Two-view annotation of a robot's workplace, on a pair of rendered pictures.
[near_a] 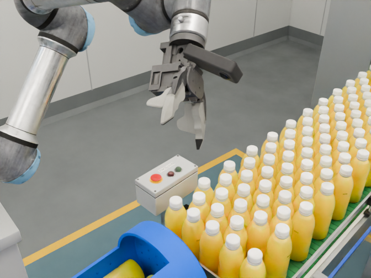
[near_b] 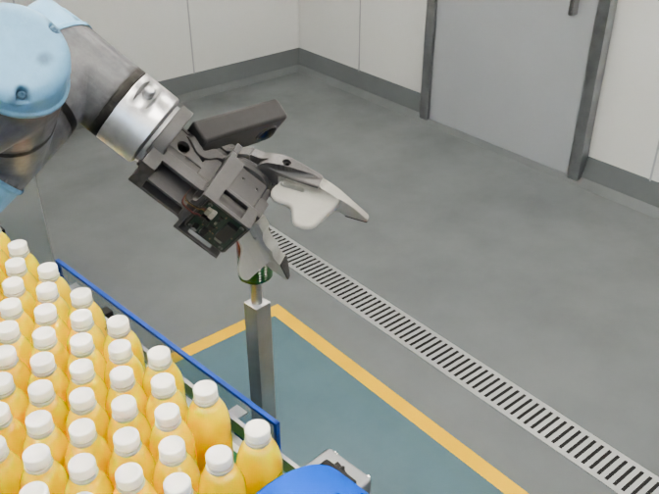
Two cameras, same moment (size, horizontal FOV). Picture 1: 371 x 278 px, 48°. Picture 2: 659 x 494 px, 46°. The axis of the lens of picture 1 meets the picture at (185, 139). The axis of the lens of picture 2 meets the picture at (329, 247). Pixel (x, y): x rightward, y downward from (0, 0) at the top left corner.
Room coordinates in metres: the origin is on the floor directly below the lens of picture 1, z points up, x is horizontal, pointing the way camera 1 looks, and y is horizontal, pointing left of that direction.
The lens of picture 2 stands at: (0.62, 0.67, 1.95)
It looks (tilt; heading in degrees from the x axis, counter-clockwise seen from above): 31 degrees down; 270
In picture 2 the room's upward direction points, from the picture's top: straight up
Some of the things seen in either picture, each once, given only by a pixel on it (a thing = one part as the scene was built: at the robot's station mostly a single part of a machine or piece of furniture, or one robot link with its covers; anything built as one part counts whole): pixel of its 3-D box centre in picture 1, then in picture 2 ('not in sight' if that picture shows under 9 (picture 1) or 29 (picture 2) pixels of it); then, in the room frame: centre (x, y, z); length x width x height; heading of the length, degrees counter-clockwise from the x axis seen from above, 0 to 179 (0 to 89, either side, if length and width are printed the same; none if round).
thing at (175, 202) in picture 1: (175, 203); not in sight; (0.94, 0.03, 1.10); 0.04 x 0.04 x 0.02
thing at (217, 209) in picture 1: (217, 210); (129, 478); (0.91, -0.09, 1.10); 0.04 x 0.04 x 0.02
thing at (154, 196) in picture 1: (167, 183); not in sight; (1.09, 0.06, 1.05); 0.20 x 0.10 x 0.10; 136
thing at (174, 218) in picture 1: (176, 226); not in sight; (0.94, 0.03, 1.00); 0.07 x 0.07 x 0.19
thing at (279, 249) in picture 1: (277, 255); (210, 438); (0.82, -0.27, 1.00); 0.07 x 0.07 x 0.19
